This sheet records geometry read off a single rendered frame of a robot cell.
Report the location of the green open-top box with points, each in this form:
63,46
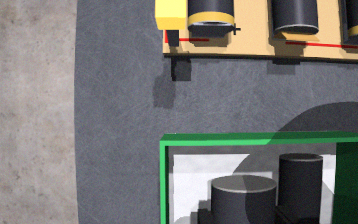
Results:
187,168

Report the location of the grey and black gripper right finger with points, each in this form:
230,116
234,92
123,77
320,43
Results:
284,216

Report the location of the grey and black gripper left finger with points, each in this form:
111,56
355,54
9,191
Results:
205,217

